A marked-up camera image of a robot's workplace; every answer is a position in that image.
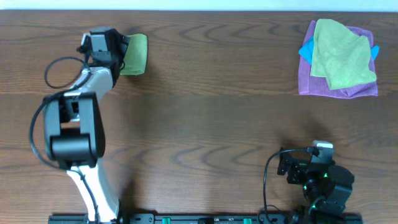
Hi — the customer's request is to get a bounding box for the olive green cloth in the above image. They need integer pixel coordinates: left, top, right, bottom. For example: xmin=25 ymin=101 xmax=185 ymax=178
xmin=310 ymin=19 xmax=377 ymax=90

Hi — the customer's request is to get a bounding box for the bright green cloth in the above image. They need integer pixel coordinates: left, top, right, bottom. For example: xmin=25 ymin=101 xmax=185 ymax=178
xmin=121 ymin=34 xmax=148 ymax=75

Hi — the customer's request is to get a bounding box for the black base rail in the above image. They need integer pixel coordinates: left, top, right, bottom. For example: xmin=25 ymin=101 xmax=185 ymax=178
xmin=48 ymin=212 xmax=364 ymax=224

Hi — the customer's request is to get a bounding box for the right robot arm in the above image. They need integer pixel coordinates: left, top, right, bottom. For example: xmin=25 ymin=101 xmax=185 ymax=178
xmin=277 ymin=146 xmax=354 ymax=223

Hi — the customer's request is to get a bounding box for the blue cloth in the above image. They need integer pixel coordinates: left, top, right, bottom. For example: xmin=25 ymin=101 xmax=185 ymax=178
xmin=298 ymin=37 xmax=379 ymax=65

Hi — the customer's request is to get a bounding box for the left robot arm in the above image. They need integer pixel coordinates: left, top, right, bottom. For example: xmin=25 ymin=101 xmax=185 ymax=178
xmin=44 ymin=27 xmax=130 ymax=223

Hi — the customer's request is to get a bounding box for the purple cloth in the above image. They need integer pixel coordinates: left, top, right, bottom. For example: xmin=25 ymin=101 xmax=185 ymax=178
xmin=298 ymin=21 xmax=378 ymax=99

